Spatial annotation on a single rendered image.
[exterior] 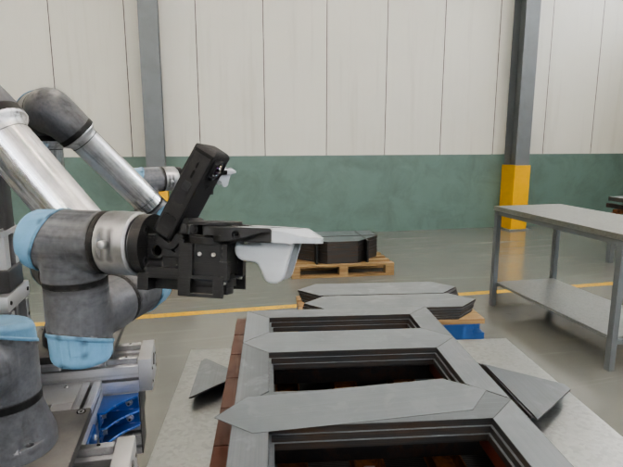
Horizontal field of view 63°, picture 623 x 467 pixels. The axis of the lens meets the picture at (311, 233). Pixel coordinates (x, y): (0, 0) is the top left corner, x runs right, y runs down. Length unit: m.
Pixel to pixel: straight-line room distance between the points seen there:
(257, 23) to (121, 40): 1.99
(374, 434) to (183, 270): 0.89
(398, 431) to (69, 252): 0.96
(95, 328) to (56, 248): 0.11
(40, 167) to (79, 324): 0.27
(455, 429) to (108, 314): 0.97
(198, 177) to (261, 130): 7.70
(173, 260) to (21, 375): 0.44
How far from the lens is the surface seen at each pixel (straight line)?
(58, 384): 1.49
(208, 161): 0.56
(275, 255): 0.54
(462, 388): 1.56
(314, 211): 8.49
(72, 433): 1.08
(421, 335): 1.90
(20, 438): 1.01
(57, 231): 0.65
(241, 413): 1.39
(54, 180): 0.83
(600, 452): 1.64
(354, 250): 5.95
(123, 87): 8.28
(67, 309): 0.67
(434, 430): 1.40
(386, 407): 1.43
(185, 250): 0.57
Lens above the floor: 1.56
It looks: 10 degrees down
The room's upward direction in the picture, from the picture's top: straight up
